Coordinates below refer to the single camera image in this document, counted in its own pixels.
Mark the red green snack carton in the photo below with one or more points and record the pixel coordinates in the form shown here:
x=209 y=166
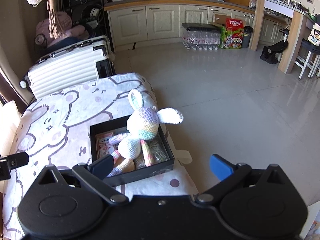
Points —
x=232 y=34

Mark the white stool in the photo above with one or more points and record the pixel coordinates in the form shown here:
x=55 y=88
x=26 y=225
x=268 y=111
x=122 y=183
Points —
x=311 y=61

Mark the crocheted pastel bunny toy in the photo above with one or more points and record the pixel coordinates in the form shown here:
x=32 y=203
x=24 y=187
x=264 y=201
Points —
x=142 y=126

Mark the cartoon bear bed sheet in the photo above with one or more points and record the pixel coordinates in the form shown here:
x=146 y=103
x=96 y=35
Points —
x=56 y=130

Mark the cream kitchen cabinets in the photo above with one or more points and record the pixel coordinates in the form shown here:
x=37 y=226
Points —
x=141 y=23

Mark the bag of beige cords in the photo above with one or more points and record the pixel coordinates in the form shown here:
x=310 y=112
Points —
x=158 y=150

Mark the black shoes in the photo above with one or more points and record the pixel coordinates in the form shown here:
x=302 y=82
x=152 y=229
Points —
x=269 y=52

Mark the red playing cards box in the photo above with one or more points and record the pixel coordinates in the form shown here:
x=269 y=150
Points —
x=102 y=144

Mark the dark grey trash bin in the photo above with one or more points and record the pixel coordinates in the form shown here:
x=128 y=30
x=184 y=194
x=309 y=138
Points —
x=248 y=31

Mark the brown cardboard piece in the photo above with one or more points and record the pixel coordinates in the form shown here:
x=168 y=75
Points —
x=220 y=19

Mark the white ribbed suitcase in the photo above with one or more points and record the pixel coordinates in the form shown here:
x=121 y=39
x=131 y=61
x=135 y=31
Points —
x=75 y=64

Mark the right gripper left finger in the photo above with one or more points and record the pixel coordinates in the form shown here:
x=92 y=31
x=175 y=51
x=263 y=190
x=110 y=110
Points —
x=92 y=176

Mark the pack of water bottles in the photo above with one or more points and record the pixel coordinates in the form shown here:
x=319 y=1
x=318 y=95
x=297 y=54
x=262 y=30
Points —
x=200 y=36

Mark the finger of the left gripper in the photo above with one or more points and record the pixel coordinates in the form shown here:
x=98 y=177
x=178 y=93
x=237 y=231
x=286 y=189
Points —
x=17 y=160

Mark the black storage box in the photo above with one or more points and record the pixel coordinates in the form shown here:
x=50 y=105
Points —
x=139 y=170

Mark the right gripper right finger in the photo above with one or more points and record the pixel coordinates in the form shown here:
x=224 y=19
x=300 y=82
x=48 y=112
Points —
x=230 y=177

